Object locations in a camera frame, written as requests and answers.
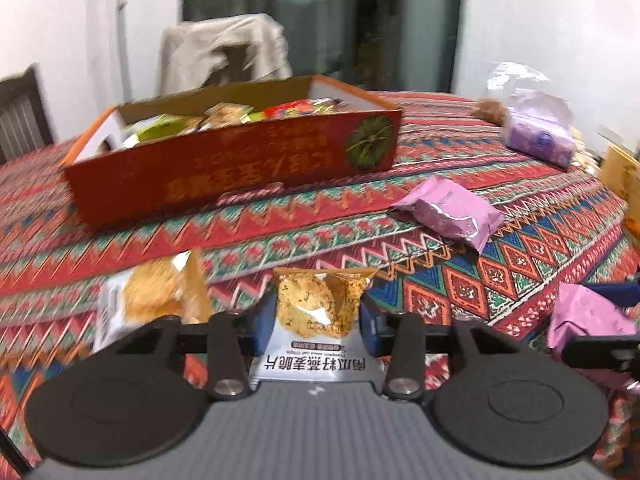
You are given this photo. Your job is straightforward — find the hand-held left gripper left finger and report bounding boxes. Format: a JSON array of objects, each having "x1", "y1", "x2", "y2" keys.
[{"x1": 102, "y1": 304, "x2": 276, "y2": 402}]

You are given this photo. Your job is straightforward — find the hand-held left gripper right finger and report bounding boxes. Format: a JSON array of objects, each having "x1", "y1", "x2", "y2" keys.
[{"x1": 360, "y1": 294, "x2": 534, "y2": 403}]

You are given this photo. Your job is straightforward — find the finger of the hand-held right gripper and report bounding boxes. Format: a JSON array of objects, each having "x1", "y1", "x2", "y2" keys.
[
  {"x1": 584, "y1": 272, "x2": 640, "y2": 307},
  {"x1": 564, "y1": 331, "x2": 640, "y2": 397}
]

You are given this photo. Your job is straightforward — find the pink snack packet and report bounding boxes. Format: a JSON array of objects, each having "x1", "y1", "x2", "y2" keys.
[
  {"x1": 389, "y1": 176, "x2": 505, "y2": 255},
  {"x1": 546, "y1": 283, "x2": 640, "y2": 363}
]

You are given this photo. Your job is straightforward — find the white orange oat chips packet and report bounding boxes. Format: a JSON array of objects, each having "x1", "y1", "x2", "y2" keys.
[
  {"x1": 92, "y1": 251, "x2": 212, "y2": 357},
  {"x1": 248, "y1": 266, "x2": 389, "y2": 387}
]

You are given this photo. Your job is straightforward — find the orange cardboard box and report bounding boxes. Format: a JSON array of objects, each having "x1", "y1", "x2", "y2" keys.
[{"x1": 62, "y1": 74, "x2": 404, "y2": 232}]

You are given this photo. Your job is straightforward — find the red patterned tablecloth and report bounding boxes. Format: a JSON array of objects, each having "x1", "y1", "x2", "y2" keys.
[{"x1": 0, "y1": 90, "x2": 640, "y2": 480}]

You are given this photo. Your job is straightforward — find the yellow cardboard box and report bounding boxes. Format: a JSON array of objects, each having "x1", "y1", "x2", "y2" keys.
[{"x1": 596, "y1": 127, "x2": 640, "y2": 202}]

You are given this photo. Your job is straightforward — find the purple tissue pack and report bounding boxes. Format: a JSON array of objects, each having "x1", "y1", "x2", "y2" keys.
[{"x1": 501, "y1": 89, "x2": 577, "y2": 169}]

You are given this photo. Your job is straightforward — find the brown snack in bag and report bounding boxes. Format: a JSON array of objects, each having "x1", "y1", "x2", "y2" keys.
[{"x1": 472, "y1": 99, "x2": 509, "y2": 124}]

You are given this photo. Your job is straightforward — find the red colourful snack packet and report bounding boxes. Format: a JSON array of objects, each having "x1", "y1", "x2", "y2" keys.
[{"x1": 262, "y1": 99, "x2": 342, "y2": 119}]

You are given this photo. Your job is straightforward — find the green snack packet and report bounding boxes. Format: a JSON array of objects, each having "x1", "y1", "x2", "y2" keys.
[{"x1": 124, "y1": 115, "x2": 202, "y2": 146}]

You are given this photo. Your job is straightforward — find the clear plastic bag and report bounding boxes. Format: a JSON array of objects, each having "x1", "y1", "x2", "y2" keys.
[{"x1": 475, "y1": 61, "x2": 576, "y2": 126}]

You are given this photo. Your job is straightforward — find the beige jacket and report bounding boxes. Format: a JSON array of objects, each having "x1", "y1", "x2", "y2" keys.
[{"x1": 159, "y1": 13, "x2": 294, "y2": 97}]

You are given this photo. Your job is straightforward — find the sliding glass door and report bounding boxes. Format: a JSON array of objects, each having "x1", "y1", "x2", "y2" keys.
[{"x1": 182, "y1": 0, "x2": 464, "y2": 94}]

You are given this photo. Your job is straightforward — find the dark wooden chair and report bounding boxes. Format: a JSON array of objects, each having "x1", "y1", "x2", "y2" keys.
[{"x1": 0, "y1": 63, "x2": 55, "y2": 164}]

